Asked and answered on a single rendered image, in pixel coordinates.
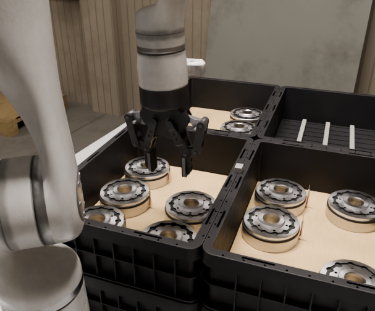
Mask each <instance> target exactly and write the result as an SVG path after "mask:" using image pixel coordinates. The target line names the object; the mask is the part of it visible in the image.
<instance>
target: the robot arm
mask: <svg viewBox="0 0 375 311"><path fill-rule="evenodd" d="M187 2H188V0H157V3H156V4H153V5H149V6H145V7H142V8H140V9H138V10H137V12H136V14H135V34H136V41H137V72H138V85H139V92H140V104H141V110H136V109H132V110H131V111H129V112H128V113H126V114H125V115H124V119H125V122H126V125H127V129H128V131H129V135H130V139H131V142H132V146H133V147H139V148H141V149H142V150H143V151H144V154H145V165H146V167H147V168H148V171H149V172H154V171H155V170H156V168H157V166H158V165H157V156H156V148H155V147H154V145H155V143H156V140H157V137H159V138H161V137H166V138H169V139H173V141H174V143H175V145H176V146H177V147H178V148H179V151H180V153H181V155H182V157H181V166H182V177H185V178H186V177H187V176H188V175H189V174H190V173H191V171H192V170H193V156H198V155H199V154H200V152H201V151H202V150H203V149H204V144H205V141H206V134H207V130H208V125H209V118H207V117H203V118H198V117H195V116H192V113H191V112H190V109H189V92H188V76H189V75H200V74H204V73H205V72H206V67H205V61H204V60H202V59H187V56H186V51H185V25H184V20H185V13H186V9H187ZM0 92H1V93H2V94H3V95H4V96H5V97H6V99H7V100H8V101H9V102H10V103H11V105H12V106H13V108H14V109H15V110H16V111H17V113H18V114H19V115H20V117H21V119H22V120H23V122H24V124H25V126H26V127H27V129H28V131H29V133H30V135H31V137H32V140H33V142H34V143H35V146H36V150H37V151H38V155H27V156H21V157H11V158H5V159H0V306H1V309H2V311H90V307H89V303H88V297H87V293H86V287H85V280H84V277H83V270H82V265H81V261H80V259H79V257H78V255H77V253H76V252H75V251H74V250H73V249H72V248H71V247H69V246H67V245H65V244H63V243H64V242H67V241H71V240H73V239H75V238H77V237H78V236H79V234H80V233H81V232H82V230H83V226H84V221H85V202H84V199H83V191H82V184H81V181H80V172H79V171H78V166H77V161H76V158H75V153H74V147H73V144H72V138H71V135H70V130H69V124H68V121H67V116H66V112H65V107H64V101H63V97H62V91H61V85H60V81H59V73H58V68H57V60H56V51H55V46H54V37H53V28H52V21H51V12H50V6H49V0H0ZM141 120H143V121H144V123H145V124H146V126H147V127H148V129H147V132H146V135H145V137H144V134H143V130H142V127H141V123H140V122H141ZM189 123H191V124H192V127H193V131H195V139H194V143H193V145H192V143H191V141H190V135H189V132H188V130H187V125H188V124H189Z"/></svg>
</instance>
